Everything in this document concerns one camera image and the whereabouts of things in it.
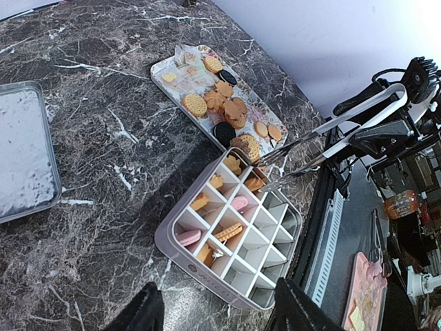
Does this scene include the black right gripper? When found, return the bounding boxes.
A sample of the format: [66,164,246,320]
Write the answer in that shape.
[335,92,416,161]

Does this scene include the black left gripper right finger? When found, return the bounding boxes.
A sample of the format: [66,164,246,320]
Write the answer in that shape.
[265,278,343,330]

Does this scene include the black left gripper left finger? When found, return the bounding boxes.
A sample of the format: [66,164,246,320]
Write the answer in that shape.
[104,282,164,331]

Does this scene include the silver metal tongs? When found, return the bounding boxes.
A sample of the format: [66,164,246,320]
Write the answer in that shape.
[254,82,409,193]

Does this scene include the orange cookie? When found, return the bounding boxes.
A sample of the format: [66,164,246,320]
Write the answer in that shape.
[176,230,201,247]

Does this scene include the silver divided cookie tin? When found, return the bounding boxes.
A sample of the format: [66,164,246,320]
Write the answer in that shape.
[154,148,302,310]

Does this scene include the pink round cookie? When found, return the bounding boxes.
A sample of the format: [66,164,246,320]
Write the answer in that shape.
[231,196,249,212]

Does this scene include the orange cookie column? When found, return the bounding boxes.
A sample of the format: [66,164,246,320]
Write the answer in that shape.
[244,177,266,192]

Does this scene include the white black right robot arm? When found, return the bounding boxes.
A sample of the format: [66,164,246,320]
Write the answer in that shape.
[333,57,440,172]

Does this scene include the pink tray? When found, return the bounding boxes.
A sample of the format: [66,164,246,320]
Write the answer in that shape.
[342,252,387,330]

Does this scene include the black chocolate sandwich cookie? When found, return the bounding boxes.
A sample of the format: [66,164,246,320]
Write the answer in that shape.
[213,121,236,148]

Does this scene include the silver tin lid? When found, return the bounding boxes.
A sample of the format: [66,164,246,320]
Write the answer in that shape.
[1,81,61,223]

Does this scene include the tan sandwich biscuit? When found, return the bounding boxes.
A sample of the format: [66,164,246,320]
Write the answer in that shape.
[182,94,207,118]

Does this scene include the floral cookie tray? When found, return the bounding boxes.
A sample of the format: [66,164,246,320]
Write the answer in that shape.
[150,45,288,156]

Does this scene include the white slotted cable duct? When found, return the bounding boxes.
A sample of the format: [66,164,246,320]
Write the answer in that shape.
[309,189,345,308]

